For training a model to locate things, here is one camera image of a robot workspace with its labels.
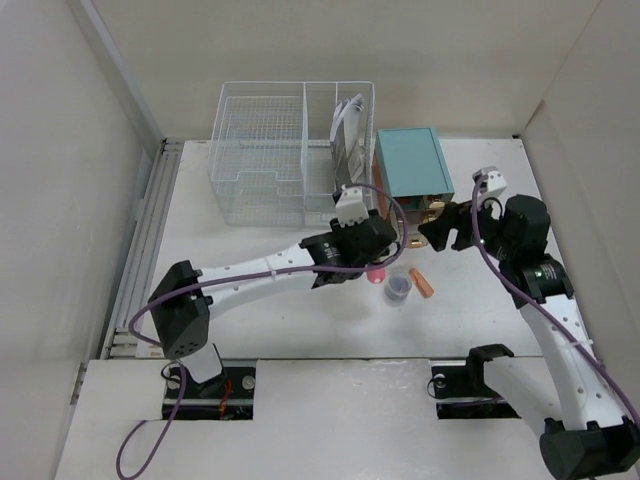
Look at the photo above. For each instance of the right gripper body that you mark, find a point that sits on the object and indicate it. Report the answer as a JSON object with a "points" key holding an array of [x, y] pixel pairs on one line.
{"points": [[489, 229]]}

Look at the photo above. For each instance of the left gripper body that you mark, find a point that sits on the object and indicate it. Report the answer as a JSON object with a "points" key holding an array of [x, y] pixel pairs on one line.
{"points": [[340, 231]]}

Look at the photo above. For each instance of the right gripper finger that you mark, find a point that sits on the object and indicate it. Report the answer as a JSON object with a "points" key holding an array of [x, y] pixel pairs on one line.
{"points": [[448, 215], [436, 233]]}

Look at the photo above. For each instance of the clear drawer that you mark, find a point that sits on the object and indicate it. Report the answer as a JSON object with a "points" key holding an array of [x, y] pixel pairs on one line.
{"points": [[415, 212]]}

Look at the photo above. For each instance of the pink capped marker tube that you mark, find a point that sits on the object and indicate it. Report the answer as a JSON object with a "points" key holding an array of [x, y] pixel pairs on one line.
{"points": [[376, 276]]}

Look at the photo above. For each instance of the teal drawer box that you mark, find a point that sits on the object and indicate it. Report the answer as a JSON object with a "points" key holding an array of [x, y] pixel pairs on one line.
{"points": [[411, 163]]}

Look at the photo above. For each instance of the grey setup guide booklet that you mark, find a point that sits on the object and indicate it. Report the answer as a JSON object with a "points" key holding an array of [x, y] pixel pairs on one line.
{"points": [[343, 142]]}

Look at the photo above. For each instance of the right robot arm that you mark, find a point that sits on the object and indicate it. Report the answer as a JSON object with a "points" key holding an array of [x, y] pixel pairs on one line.
{"points": [[588, 429]]}

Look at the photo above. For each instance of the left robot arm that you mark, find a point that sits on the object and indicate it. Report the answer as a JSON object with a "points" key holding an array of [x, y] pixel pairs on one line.
{"points": [[187, 299]]}

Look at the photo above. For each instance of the brown lower drawer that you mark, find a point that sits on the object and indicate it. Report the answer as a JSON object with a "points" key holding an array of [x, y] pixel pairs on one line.
{"points": [[433, 207]]}

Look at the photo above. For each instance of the orange transparent case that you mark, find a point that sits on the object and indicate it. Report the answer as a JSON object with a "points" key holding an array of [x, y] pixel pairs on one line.
{"points": [[421, 283]]}

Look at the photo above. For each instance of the clear paperclip jar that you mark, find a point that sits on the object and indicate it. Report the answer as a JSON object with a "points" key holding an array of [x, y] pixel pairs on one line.
{"points": [[397, 288]]}

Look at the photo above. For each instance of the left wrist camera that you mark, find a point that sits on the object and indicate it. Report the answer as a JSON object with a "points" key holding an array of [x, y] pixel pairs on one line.
{"points": [[350, 207]]}

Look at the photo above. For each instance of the white wire mesh organizer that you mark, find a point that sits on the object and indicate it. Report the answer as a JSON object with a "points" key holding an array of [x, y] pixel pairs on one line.
{"points": [[270, 162]]}

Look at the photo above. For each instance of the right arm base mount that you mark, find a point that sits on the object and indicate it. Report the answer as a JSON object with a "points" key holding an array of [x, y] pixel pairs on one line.
{"points": [[458, 398]]}

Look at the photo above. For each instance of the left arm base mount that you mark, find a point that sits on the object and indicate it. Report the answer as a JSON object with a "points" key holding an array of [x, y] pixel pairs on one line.
{"points": [[229, 398]]}

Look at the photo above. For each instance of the aluminium rail frame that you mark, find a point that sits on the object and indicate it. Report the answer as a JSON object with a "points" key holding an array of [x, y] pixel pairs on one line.
{"points": [[134, 282]]}

